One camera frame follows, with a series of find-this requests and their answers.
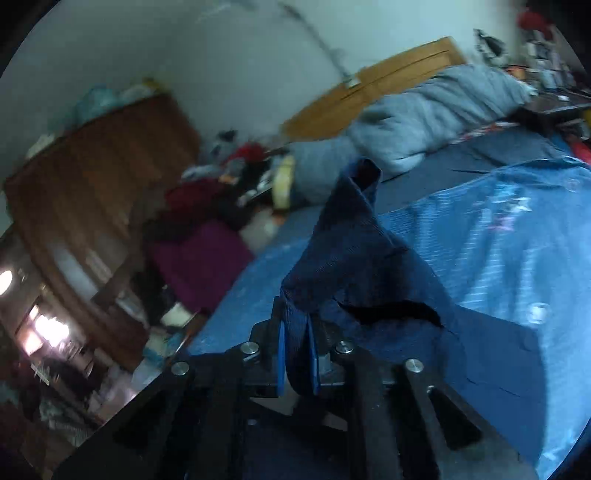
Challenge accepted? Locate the grey quilted duvet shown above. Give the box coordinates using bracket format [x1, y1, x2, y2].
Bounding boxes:
[288, 64, 537, 204]

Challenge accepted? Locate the magenta cloth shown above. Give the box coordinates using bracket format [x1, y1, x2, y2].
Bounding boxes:
[147, 220, 253, 313]

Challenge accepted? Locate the dark bedside table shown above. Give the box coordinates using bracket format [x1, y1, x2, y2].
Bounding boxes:
[519, 91, 590, 130]

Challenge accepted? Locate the brown wooden wardrobe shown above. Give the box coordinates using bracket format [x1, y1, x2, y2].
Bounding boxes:
[4, 93, 200, 371]

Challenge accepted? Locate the wooden headboard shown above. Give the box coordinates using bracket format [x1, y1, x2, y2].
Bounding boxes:
[281, 37, 467, 141]

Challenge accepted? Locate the dark navy garment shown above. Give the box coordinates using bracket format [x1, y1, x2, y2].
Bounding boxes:
[279, 159, 546, 469]

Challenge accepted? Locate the blue grid star bedsheet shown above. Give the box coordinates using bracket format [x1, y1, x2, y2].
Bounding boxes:
[186, 124, 591, 480]

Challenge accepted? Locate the clothes pile beside bed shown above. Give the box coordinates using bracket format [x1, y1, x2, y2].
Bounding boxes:
[142, 131, 297, 232]

